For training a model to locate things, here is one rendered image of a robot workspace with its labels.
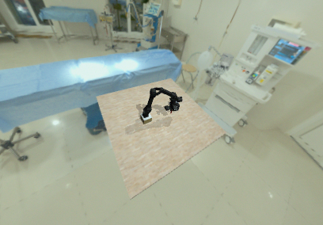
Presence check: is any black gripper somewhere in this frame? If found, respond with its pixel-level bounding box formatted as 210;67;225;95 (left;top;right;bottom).
165;102;180;111

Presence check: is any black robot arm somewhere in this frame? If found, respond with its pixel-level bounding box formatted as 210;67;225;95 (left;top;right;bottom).
142;87;182;118

